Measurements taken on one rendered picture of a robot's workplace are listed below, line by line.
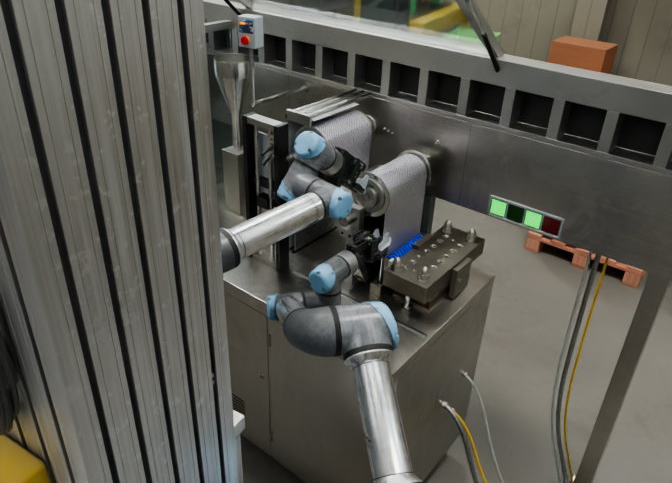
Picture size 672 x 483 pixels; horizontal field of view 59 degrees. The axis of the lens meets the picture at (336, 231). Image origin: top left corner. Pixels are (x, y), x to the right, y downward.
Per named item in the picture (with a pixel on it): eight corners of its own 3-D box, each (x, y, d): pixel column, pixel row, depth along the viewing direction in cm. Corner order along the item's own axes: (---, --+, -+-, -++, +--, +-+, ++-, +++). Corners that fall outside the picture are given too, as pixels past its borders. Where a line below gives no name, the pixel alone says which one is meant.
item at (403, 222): (380, 260, 196) (385, 211, 187) (418, 234, 212) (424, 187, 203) (382, 261, 196) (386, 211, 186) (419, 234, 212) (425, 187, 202)
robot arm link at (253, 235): (185, 261, 118) (356, 181, 147) (156, 239, 125) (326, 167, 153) (192, 306, 124) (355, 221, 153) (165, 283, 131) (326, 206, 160)
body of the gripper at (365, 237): (384, 235, 183) (360, 251, 174) (382, 258, 187) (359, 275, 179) (364, 227, 187) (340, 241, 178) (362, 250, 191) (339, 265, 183)
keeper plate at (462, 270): (448, 296, 199) (452, 269, 194) (462, 283, 206) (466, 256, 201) (454, 299, 198) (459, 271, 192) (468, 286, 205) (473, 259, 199)
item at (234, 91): (217, 209, 249) (207, 73, 220) (241, 198, 258) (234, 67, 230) (240, 220, 241) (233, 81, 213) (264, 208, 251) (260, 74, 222)
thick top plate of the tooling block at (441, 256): (382, 284, 193) (383, 269, 190) (443, 238, 221) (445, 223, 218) (424, 304, 185) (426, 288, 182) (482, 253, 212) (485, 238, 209)
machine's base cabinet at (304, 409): (24, 287, 347) (-14, 149, 304) (120, 244, 391) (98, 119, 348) (375, 555, 214) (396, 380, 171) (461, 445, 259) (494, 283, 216)
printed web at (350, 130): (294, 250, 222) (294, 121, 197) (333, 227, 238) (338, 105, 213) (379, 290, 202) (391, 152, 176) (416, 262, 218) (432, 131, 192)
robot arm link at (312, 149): (285, 152, 156) (301, 124, 156) (306, 167, 165) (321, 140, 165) (306, 162, 152) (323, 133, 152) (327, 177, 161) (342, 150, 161)
